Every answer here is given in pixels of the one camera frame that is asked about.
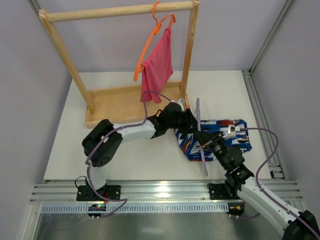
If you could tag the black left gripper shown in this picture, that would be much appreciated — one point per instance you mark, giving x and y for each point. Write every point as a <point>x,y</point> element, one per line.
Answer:
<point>188,121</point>

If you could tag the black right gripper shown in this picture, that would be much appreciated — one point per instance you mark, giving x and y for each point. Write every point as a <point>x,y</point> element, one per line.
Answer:
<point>208,140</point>

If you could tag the lilac plastic hanger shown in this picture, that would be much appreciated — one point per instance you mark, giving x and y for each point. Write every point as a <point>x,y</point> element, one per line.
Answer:
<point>199,137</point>

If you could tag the blue white red patterned trousers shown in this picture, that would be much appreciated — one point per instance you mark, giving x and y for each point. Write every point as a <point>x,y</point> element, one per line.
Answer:
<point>191,147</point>

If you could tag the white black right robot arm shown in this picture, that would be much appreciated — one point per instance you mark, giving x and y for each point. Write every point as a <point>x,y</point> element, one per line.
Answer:
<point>289,222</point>

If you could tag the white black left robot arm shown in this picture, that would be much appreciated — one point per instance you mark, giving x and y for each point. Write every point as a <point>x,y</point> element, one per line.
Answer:
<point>102,143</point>

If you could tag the pink cloth on hanger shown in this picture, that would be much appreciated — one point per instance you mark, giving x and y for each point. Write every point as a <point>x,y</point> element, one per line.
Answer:
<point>157,69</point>

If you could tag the wooden clothes rack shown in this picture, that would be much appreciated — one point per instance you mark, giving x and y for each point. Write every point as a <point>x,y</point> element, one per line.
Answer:
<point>104,50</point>

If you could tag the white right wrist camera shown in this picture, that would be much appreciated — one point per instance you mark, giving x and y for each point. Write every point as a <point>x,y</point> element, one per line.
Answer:
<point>233,131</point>

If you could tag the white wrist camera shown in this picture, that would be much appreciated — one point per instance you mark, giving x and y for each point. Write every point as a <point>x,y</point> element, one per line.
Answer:
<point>181,102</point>
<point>233,131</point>

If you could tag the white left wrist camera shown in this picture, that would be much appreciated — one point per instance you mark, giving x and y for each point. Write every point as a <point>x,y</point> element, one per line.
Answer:
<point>181,102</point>

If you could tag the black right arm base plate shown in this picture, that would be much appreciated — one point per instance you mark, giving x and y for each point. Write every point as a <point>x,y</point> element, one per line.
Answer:
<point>222,191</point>

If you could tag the slotted grey cable duct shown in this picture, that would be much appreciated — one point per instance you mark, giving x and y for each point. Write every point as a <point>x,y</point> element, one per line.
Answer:
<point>136,208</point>

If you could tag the aluminium frame rail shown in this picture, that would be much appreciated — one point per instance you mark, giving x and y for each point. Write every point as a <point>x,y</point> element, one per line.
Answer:
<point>254,87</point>

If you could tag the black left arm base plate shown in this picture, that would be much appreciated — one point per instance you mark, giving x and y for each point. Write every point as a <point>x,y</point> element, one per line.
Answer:
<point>86,194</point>

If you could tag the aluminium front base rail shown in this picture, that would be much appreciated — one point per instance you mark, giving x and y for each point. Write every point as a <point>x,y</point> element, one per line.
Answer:
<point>65,191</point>

